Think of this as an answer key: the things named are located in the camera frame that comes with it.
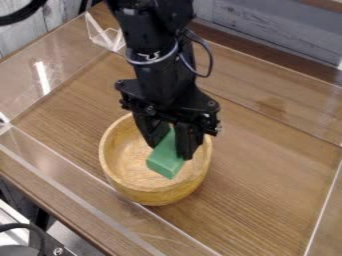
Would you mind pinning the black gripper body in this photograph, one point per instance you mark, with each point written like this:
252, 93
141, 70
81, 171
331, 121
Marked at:
164, 91

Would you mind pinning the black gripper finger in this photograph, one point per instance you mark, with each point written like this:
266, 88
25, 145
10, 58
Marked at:
189, 139
153, 128

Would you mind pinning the green rectangular block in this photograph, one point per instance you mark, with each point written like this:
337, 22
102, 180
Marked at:
164, 160

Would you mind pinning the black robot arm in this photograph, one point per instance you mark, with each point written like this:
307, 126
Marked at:
156, 26

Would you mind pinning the brown wooden bowl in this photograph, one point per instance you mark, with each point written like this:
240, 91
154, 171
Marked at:
124, 153

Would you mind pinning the clear acrylic corner bracket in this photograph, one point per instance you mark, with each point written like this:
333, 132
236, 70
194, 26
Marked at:
107, 38

